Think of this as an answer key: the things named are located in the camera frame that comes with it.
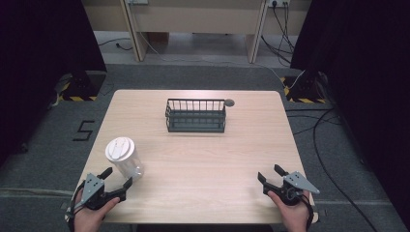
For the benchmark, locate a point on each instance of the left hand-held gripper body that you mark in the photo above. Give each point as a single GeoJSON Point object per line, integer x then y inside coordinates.
{"type": "Point", "coordinates": [93, 190]}

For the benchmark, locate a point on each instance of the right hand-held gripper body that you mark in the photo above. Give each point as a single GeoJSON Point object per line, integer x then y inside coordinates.
{"type": "Point", "coordinates": [291, 188]}

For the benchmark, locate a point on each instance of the white lidded cup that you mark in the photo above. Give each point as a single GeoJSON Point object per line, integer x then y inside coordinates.
{"type": "Point", "coordinates": [124, 158]}

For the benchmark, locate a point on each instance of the person's right hand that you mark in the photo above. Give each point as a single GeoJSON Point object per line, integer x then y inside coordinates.
{"type": "Point", "coordinates": [293, 216]}

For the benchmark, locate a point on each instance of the person's left hand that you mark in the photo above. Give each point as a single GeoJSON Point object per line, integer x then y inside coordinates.
{"type": "Point", "coordinates": [92, 217]}

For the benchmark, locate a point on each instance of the black stand base, striped tape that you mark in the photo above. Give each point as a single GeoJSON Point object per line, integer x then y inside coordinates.
{"type": "Point", "coordinates": [304, 88]}
{"type": "Point", "coordinates": [84, 85]}

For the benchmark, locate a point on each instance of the grey round table grommet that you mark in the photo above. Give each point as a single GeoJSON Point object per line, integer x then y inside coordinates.
{"type": "Point", "coordinates": [229, 102]}

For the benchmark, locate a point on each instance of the black curtain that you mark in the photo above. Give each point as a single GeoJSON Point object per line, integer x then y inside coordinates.
{"type": "Point", "coordinates": [364, 80]}
{"type": "Point", "coordinates": [38, 64]}

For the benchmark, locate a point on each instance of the beige desk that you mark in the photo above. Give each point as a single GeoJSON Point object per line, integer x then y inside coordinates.
{"type": "Point", "coordinates": [196, 16]}

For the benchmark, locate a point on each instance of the white wall socket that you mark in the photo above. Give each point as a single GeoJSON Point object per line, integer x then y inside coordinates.
{"type": "Point", "coordinates": [278, 2]}

